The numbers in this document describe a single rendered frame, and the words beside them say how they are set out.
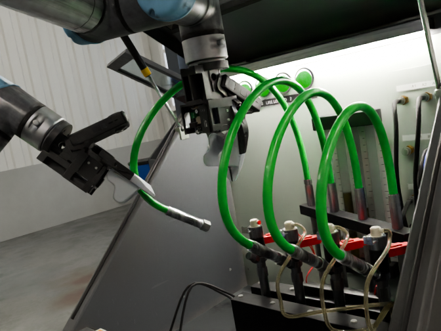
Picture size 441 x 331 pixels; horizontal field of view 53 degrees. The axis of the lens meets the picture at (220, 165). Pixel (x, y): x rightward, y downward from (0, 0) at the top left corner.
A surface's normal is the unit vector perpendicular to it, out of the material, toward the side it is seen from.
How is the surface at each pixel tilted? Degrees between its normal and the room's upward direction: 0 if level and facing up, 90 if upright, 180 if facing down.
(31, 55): 90
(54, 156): 77
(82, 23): 155
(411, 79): 90
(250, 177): 90
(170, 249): 90
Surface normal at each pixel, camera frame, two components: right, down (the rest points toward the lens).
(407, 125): -0.67, 0.21
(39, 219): 0.63, -0.01
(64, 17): 0.51, 0.85
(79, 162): 0.14, -0.13
